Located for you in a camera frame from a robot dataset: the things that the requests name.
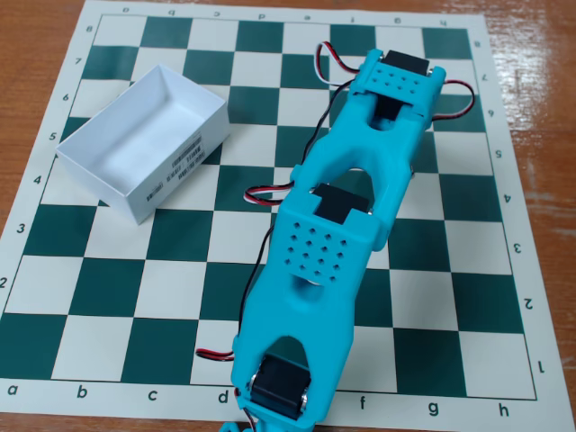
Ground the red white black gripper cable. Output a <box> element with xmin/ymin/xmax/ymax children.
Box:
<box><xmin>431</xmin><ymin>79</ymin><xmax>477</xmax><ymax>122</ymax></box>

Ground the white cardboard box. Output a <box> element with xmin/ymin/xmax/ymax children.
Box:
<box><xmin>54</xmin><ymin>64</ymin><xmax>232</xmax><ymax>225</ymax></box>

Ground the green and white chessboard mat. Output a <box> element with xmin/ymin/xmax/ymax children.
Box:
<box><xmin>0</xmin><ymin>0</ymin><xmax>563</xmax><ymax>427</ymax></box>

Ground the red white black elbow cable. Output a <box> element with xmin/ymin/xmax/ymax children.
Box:
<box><xmin>242</xmin><ymin>180</ymin><xmax>296</xmax><ymax>207</ymax></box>

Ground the red white black wrist cable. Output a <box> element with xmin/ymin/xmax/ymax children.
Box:
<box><xmin>301</xmin><ymin>41</ymin><xmax>364</xmax><ymax>168</ymax></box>

